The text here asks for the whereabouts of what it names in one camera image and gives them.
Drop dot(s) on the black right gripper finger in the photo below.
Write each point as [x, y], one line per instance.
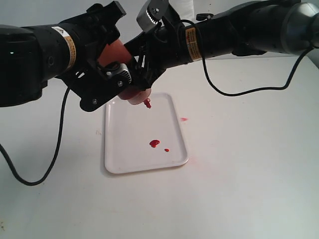
[144, 72]

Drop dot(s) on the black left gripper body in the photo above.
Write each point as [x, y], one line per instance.
[84, 38]

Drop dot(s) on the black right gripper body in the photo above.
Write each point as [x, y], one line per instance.
[170, 42]

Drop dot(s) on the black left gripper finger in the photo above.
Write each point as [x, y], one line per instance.
[107, 15]

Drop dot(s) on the red sauce squeeze bottle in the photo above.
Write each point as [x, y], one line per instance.
[116, 52]

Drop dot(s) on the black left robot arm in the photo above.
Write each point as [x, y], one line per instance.
[27, 62]

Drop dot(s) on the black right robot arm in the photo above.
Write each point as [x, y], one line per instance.
[251, 28]

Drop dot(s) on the red sauce drops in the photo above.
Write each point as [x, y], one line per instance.
[154, 143]

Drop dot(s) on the white rectangular plastic tray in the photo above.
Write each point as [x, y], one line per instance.
[129, 129]

